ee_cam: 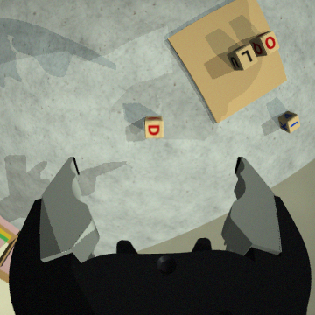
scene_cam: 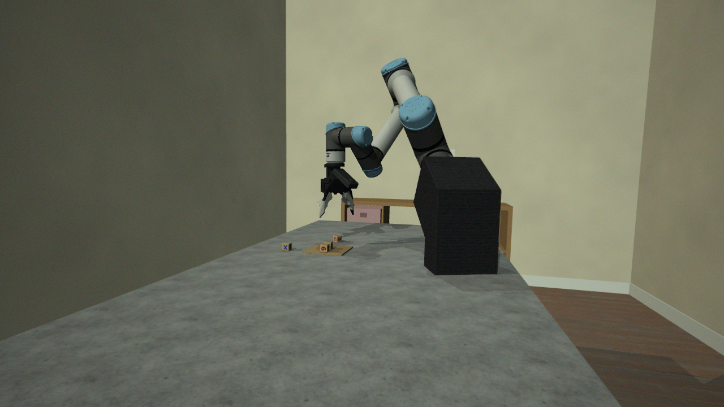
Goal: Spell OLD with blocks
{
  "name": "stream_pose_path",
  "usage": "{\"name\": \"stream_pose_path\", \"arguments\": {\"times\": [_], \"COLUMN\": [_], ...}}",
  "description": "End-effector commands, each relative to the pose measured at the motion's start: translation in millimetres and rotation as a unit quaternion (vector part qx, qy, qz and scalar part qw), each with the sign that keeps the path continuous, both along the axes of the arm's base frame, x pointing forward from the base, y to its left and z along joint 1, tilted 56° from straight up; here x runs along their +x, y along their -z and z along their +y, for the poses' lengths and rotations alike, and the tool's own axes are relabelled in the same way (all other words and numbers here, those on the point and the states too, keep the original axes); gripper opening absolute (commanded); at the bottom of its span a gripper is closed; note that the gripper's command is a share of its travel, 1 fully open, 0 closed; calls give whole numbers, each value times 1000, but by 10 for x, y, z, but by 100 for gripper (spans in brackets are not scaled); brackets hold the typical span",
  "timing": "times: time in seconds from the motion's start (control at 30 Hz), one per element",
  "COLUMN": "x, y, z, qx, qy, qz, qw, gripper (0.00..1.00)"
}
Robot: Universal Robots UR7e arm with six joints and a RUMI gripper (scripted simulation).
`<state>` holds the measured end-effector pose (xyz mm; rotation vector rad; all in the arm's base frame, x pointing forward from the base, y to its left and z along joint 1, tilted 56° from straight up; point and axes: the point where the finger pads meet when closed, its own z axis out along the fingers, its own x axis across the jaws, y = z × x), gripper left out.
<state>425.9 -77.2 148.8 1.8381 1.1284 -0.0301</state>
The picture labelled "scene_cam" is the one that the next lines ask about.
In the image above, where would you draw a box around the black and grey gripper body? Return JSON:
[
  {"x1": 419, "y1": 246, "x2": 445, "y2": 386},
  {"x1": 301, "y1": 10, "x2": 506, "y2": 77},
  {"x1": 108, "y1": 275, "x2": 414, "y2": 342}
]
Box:
[{"x1": 321, "y1": 163, "x2": 347, "y2": 194}]

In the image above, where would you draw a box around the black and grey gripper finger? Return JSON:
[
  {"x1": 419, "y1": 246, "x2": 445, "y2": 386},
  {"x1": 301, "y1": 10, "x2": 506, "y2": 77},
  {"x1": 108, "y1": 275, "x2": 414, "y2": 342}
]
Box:
[
  {"x1": 318, "y1": 183, "x2": 333, "y2": 217},
  {"x1": 341, "y1": 188, "x2": 354, "y2": 215}
]

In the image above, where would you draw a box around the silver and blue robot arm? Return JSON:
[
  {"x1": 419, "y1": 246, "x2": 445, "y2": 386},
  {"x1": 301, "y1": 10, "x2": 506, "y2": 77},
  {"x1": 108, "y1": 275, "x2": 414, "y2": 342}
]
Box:
[{"x1": 325, "y1": 58, "x2": 453, "y2": 177}]

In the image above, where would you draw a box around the tan mat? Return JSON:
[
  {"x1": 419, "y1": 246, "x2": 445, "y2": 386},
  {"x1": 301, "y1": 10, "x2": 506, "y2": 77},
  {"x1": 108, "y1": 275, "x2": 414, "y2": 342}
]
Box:
[{"x1": 302, "y1": 244, "x2": 353, "y2": 256}]

